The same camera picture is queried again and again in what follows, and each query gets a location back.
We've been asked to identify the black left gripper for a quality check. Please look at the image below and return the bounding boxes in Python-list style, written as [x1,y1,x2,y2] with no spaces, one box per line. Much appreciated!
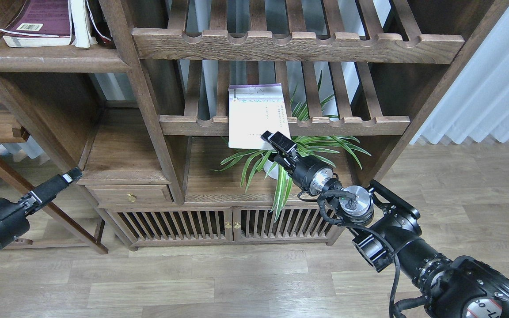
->
[0,167,83,249]

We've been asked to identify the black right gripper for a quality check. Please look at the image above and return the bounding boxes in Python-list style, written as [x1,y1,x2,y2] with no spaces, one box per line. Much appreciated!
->
[261,131,337,197]

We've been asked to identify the white lavender book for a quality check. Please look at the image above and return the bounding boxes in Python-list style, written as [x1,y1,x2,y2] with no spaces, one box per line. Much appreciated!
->
[228,84,291,150]

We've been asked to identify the maroon book white characters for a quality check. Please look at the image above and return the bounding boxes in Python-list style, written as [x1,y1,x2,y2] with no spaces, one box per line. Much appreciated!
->
[0,0,72,48]

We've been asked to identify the red cover book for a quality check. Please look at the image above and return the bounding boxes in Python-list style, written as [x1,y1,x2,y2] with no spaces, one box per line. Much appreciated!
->
[68,0,115,49]

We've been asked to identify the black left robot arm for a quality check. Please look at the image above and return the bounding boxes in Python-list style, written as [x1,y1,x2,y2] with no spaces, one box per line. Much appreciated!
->
[0,167,83,250]

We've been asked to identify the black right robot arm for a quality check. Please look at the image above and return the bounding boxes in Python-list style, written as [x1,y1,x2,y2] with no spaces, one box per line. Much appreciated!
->
[262,131,509,318]

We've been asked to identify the white plant pot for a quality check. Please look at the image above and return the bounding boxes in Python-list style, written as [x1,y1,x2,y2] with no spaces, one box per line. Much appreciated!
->
[263,160,290,180]

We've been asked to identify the green spider plant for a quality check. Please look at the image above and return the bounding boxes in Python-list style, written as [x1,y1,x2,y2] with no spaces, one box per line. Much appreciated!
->
[211,71,371,222]

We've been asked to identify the wooden side rack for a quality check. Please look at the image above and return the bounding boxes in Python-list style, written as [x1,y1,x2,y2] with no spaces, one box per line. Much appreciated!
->
[0,101,108,255]

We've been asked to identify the dark wooden bookshelf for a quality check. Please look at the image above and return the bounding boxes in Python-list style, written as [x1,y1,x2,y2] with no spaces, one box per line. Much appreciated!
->
[0,0,509,251]

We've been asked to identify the white pleated curtain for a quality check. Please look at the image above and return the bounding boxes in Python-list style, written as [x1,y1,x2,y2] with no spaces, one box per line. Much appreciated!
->
[411,8,509,144]

